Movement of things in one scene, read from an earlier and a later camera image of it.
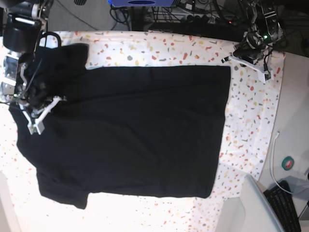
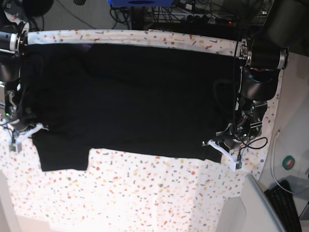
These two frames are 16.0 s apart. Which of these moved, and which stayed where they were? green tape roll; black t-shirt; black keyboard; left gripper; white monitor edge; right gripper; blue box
Moved: left gripper; black t-shirt; right gripper
Stayed: blue box; black keyboard; green tape roll; white monitor edge
